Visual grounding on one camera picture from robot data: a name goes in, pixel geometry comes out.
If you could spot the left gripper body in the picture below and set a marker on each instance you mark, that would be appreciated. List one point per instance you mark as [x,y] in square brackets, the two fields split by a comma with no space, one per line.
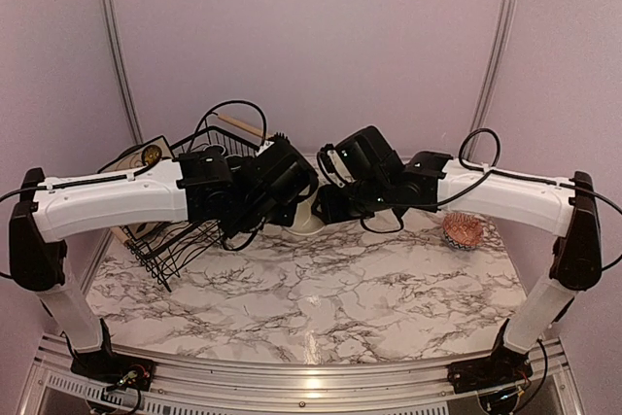
[254,222]

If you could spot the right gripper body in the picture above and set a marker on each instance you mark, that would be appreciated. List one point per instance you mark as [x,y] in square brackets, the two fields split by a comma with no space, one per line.
[372,197]

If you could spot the beige ceramic bowl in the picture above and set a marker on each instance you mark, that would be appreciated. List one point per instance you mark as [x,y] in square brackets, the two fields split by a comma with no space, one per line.
[305,222]

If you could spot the blue zigzag patterned bowl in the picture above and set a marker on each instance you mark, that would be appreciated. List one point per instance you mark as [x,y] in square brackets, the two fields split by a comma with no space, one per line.
[462,231]

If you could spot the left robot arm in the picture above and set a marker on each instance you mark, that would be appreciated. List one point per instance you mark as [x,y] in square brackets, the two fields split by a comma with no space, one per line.
[193,187]

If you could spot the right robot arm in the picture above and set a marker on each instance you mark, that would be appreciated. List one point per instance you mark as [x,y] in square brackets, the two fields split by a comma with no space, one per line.
[434,182]

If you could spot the square floral ceramic plate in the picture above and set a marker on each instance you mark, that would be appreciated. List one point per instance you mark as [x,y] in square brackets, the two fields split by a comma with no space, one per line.
[136,157]

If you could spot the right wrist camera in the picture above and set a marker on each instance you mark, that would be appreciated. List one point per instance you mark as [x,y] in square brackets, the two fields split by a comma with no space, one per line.
[366,155]

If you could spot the black wire dish rack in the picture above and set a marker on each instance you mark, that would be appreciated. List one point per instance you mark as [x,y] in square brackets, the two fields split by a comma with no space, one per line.
[170,247]

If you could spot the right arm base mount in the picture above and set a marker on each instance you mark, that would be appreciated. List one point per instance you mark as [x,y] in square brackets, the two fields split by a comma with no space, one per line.
[484,373]

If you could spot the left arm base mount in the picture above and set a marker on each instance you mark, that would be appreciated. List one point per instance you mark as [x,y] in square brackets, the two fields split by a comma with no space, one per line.
[118,370]

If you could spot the aluminium front rail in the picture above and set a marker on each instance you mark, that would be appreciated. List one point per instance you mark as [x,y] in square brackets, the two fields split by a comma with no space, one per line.
[189,385]

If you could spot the right aluminium corner post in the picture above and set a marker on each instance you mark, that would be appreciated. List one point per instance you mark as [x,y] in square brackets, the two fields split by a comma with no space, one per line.
[501,37]

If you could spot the aluminium corner post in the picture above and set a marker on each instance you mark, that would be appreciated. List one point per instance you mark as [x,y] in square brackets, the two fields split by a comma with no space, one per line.
[114,43]
[501,37]

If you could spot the left aluminium corner post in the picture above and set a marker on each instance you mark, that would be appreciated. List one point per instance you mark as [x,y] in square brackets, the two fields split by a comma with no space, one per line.
[114,43]

